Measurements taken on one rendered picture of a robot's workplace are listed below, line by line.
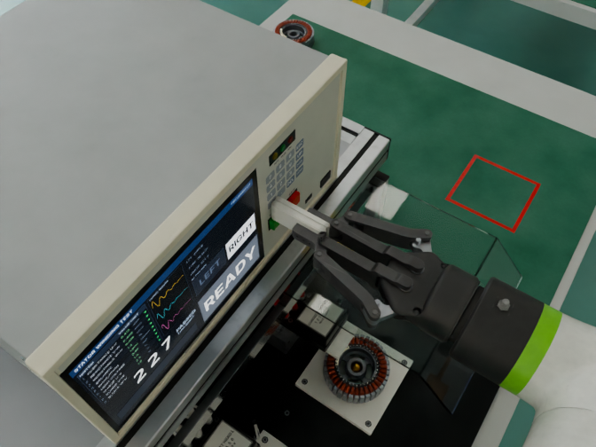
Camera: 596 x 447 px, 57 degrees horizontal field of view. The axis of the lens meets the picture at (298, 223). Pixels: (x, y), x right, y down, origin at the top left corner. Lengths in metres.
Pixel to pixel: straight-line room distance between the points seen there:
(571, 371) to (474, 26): 2.65
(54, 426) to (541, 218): 1.01
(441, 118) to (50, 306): 1.12
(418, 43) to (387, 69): 0.15
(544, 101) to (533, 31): 1.61
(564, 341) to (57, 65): 0.59
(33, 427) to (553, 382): 0.52
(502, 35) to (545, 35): 0.21
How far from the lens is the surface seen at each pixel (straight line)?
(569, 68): 2.99
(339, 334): 0.92
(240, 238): 0.60
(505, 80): 1.59
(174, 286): 0.54
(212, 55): 0.66
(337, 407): 0.98
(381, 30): 1.67
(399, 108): 1.43
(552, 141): 1.46
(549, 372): 0.56
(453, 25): 3.07
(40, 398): 0.69
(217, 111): 0.59
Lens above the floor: 1.72
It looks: 55 degrees down
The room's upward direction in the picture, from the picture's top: straight up
